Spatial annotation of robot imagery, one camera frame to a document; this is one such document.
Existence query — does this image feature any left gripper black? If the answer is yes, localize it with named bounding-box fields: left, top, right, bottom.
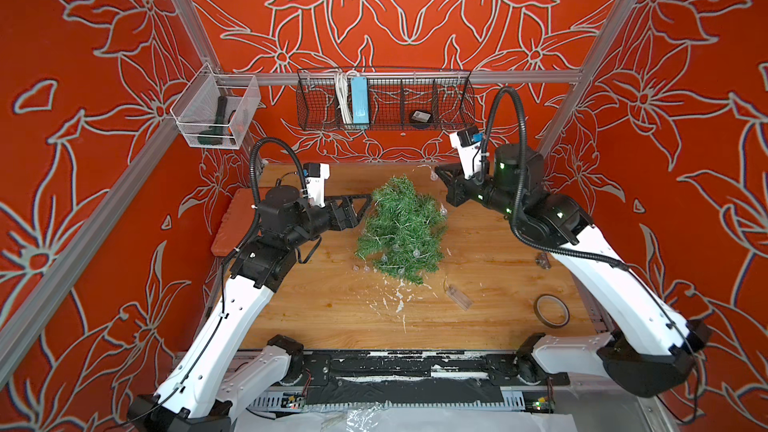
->
left=286, top=191, right=373, bottom=251

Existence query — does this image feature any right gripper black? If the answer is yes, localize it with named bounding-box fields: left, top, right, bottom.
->
left=432, top=161, right=525, bottom=223

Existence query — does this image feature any small green christmas tree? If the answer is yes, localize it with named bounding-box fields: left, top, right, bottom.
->
left=355, top=175, right=448, bottom=286

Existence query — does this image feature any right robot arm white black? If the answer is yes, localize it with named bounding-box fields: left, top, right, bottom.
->
left=434, top=86, right=711, bottom=398

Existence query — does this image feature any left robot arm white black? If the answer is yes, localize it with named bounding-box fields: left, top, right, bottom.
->
left=125, top=137, right=372, bottom=431

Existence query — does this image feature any small black device in basket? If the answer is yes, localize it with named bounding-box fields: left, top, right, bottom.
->
left=409, top=110, right=433, bottom=129

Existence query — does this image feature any light blue box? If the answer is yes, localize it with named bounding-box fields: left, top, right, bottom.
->
left=350, top=76, right=370, bottom=130

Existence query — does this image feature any orange plastic tool case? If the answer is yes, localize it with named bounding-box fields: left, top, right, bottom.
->
left=211, top=188, right=255, bottom=257

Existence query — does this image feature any clear battery pack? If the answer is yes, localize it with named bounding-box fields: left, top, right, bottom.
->
left=445, top=285, right=473, bottom=311

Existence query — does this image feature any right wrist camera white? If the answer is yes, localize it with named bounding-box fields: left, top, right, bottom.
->
left=449, top=126, right=482, bottom=179

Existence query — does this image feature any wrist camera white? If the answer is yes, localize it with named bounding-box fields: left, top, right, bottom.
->
left=303, top=162, right=330, bottom=207
left=449, top=126, right=482, bottom=179

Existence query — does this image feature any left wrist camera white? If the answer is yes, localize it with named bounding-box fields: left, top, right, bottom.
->
left=303, top=162, right=330, bottom=207

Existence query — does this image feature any black wire wall basket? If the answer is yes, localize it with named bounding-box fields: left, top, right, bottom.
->
left=296, top=67, right=475, bottom=132

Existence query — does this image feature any white coiled cable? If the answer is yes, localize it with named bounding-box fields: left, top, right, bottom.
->
left=334, top=71, right=355, bottom=126

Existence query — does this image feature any dark green handled tool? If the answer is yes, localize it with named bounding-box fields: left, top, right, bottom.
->
left=198, top=95, right=228, bottom=146

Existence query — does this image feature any clear acrylic wall bin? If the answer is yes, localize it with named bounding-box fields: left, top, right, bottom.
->
left=171, top=63, right=261, bottom=150

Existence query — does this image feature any tape roll ring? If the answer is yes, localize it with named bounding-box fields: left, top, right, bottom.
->
left=533, top=293, right=572, bottom=329

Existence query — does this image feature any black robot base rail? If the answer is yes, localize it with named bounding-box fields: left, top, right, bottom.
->
left=263, top=349, right=571, bottom=388

